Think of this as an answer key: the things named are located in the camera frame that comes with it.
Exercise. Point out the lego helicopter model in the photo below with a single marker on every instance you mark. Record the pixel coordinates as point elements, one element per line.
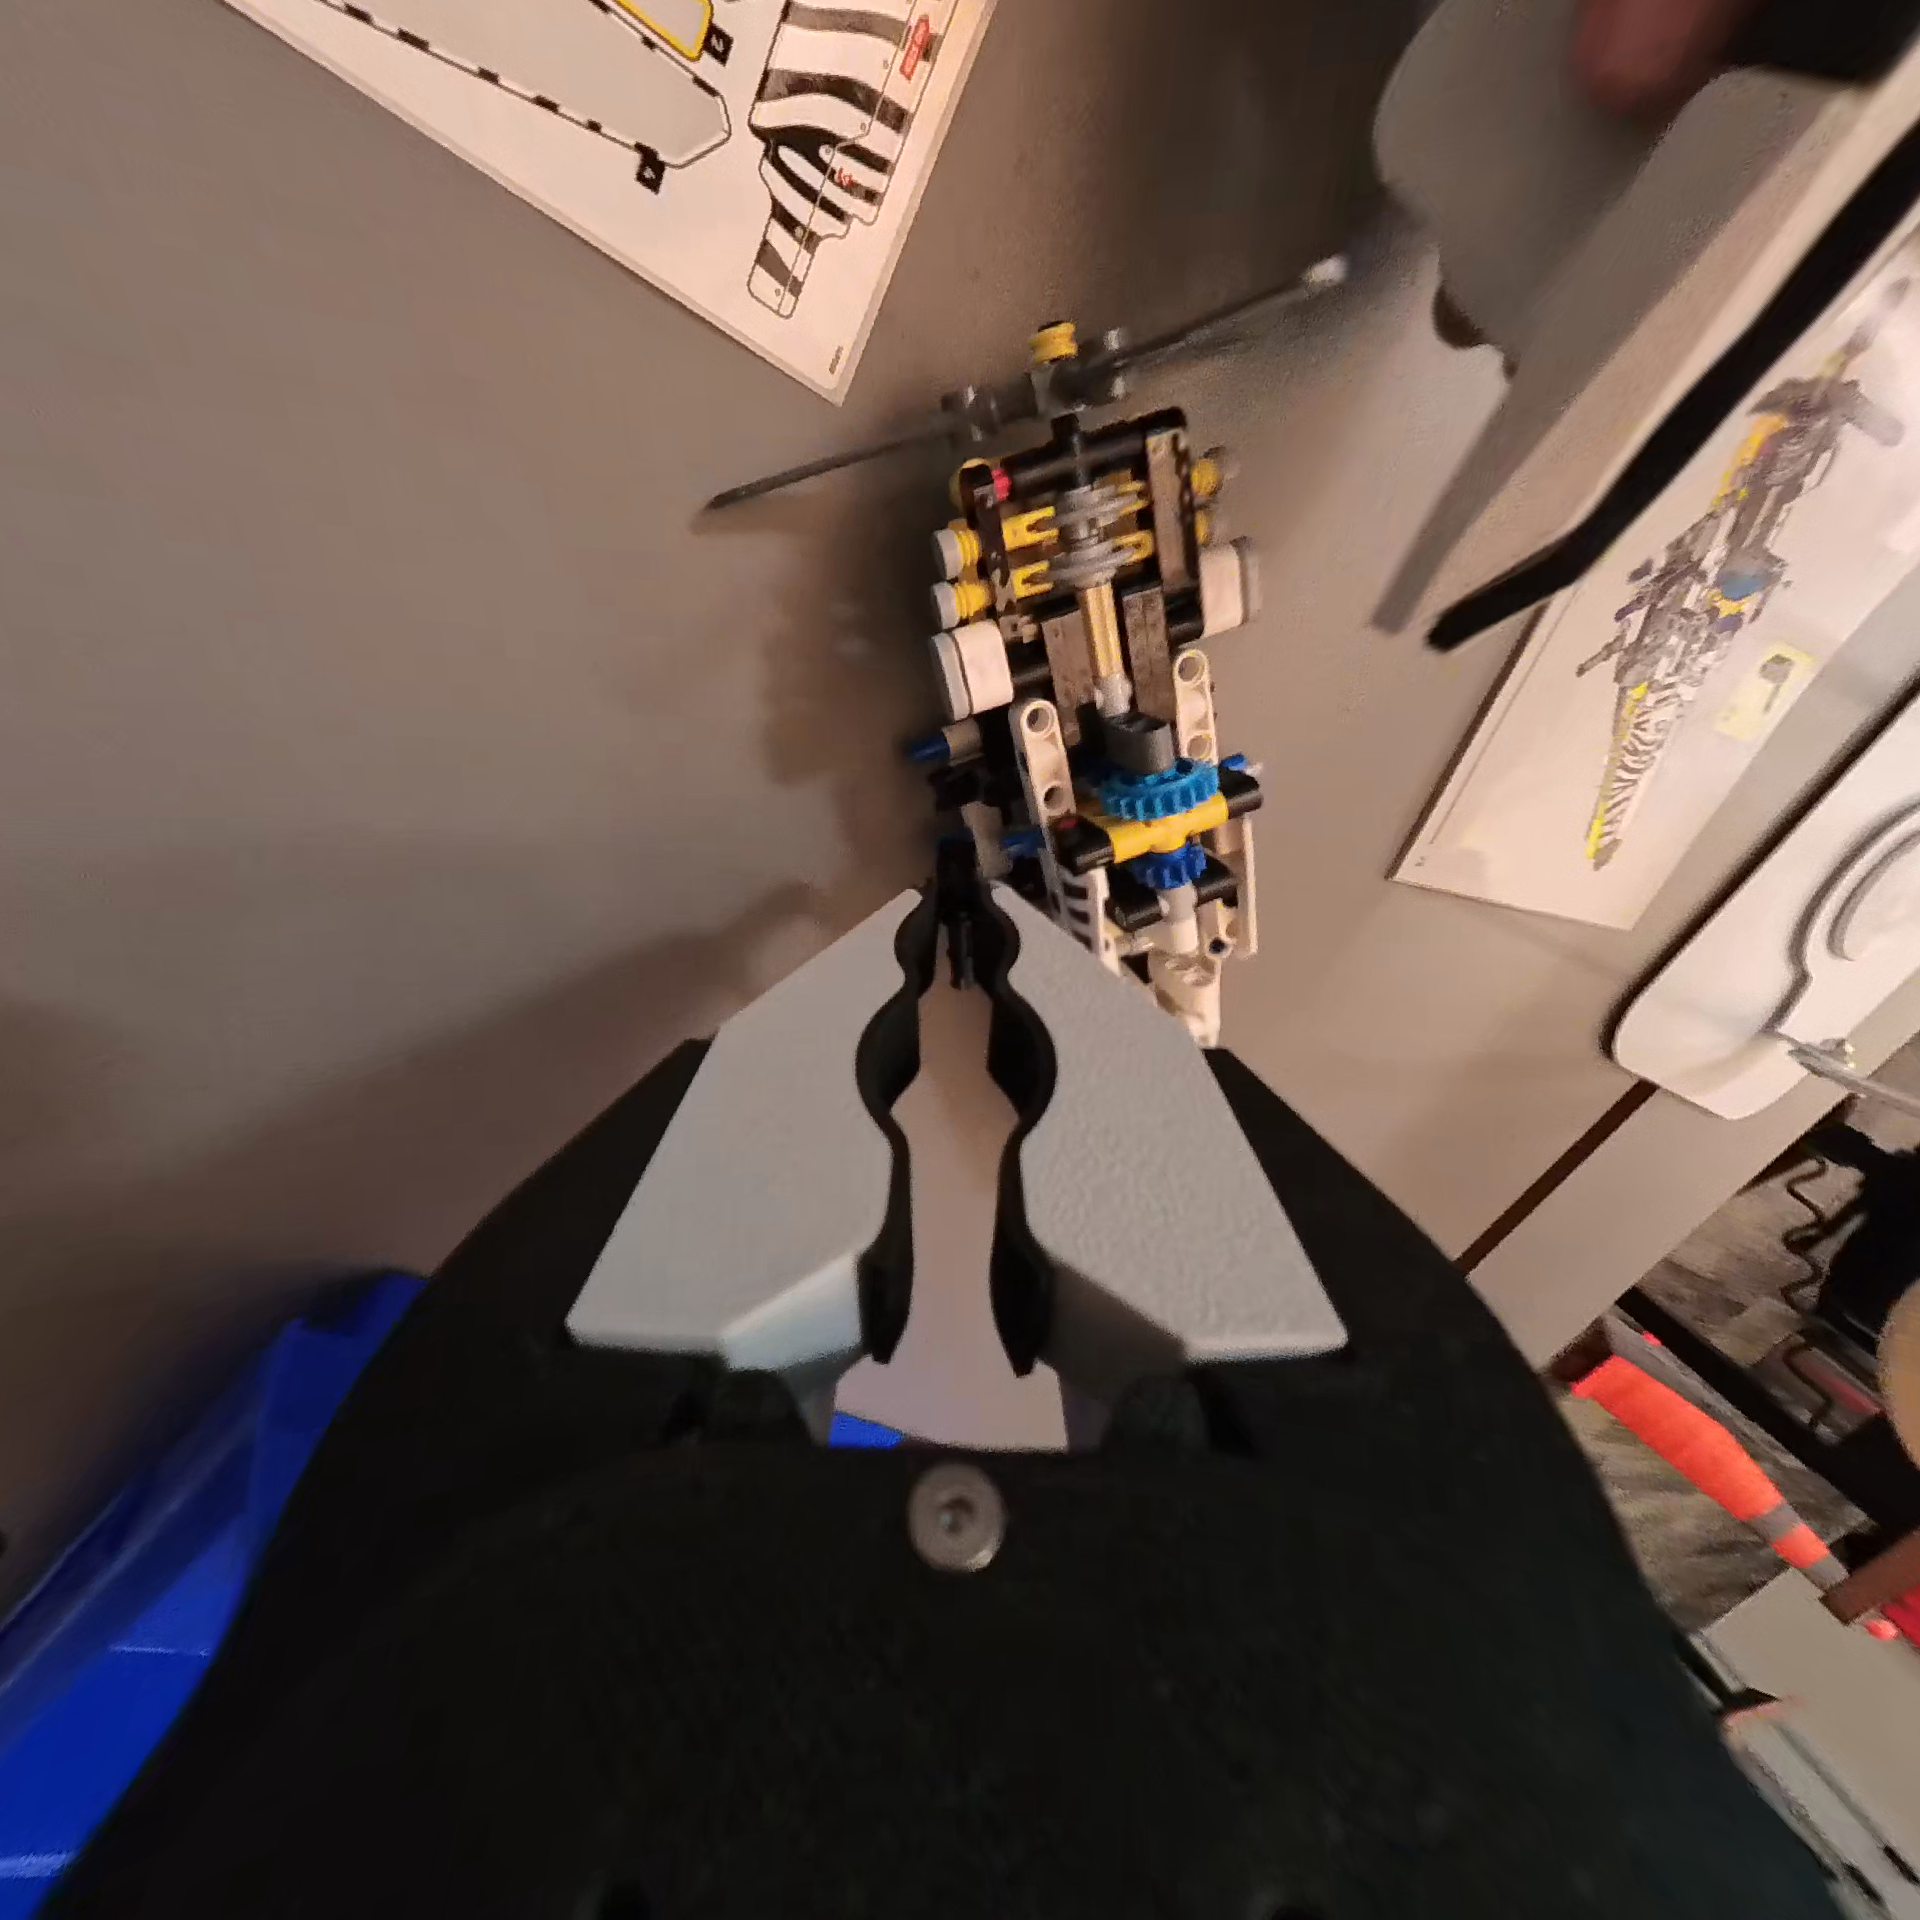
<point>1095,632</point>

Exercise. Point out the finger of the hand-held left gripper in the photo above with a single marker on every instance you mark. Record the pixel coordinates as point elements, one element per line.
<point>1650,346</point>
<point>1500,163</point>

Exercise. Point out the white laptop stand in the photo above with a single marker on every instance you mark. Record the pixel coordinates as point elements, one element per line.
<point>1726,1018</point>

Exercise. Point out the black lego connector piece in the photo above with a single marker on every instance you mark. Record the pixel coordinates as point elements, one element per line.
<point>962,928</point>

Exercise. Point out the instruction booklet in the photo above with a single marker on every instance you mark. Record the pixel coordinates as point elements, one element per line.
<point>1650,676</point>

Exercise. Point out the blue plastic bin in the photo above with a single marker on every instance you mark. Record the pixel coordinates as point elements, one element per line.
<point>151,1576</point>

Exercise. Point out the orange traffic cone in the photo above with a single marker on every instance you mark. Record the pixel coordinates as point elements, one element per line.
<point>1678,1439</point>

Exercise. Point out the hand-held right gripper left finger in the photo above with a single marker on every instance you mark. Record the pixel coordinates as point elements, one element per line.
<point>737,1201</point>

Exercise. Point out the zebra sticker sheet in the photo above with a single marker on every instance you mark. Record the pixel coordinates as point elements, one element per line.
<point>600,121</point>

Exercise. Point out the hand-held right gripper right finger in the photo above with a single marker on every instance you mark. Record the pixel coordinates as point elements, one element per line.
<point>1172,1201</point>

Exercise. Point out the grey lego rotor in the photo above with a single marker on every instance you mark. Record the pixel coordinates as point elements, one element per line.
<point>1001,403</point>

